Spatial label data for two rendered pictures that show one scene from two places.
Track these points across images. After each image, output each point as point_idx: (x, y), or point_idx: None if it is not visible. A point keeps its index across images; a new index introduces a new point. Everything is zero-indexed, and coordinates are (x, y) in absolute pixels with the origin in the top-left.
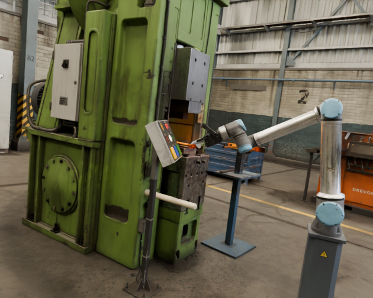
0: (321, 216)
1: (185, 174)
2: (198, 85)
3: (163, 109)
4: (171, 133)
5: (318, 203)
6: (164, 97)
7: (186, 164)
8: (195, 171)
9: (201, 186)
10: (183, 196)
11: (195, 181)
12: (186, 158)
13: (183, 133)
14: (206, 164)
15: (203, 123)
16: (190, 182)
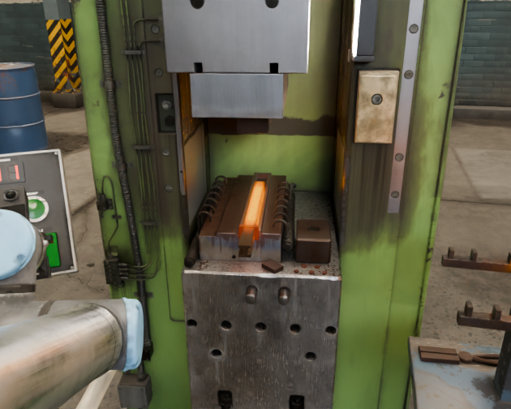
0: None
1: (185, 318)
2: (237, 5)
3: (143, 104)
4: (47, 194)
5: None
6: (140, 63)
7: (185, 289)
8: (250, 319)
9: (299, 369)
10: (192, 374)
11: (254, 346)
12: (182, 273)
13: (340, 170)
14: (326, 305)
15: (6, 189)
16: (225, 346)
